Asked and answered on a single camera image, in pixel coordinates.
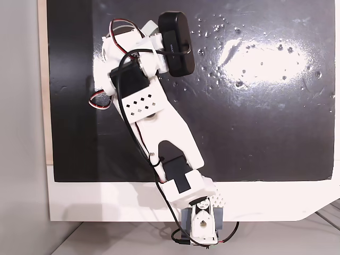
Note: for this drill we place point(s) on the black table mat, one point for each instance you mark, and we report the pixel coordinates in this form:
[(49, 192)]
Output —
[(252, 119)]

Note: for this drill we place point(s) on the grey table clamp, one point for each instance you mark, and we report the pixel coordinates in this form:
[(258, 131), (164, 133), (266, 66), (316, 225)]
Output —
[(219, 219)]

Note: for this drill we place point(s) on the black oval camera box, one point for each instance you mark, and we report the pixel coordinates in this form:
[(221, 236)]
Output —
[(176, 43)]

